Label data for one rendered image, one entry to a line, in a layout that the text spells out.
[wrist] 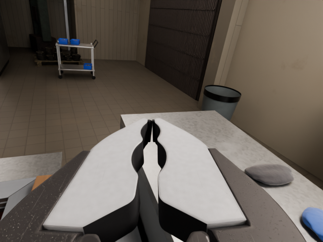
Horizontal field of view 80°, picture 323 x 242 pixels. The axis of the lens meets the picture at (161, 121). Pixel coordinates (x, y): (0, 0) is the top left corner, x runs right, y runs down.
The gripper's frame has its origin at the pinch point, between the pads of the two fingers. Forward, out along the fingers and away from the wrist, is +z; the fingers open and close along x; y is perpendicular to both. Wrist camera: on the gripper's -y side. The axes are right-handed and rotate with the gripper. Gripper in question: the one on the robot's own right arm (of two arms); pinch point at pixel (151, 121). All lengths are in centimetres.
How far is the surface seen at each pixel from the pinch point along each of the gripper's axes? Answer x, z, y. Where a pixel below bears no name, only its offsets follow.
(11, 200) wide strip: -53, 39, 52
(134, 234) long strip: -8, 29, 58
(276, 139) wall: 177, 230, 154
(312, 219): 43, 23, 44
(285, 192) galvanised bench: 44, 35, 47
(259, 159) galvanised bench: 43, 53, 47
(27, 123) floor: -182, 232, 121
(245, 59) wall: 148, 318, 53
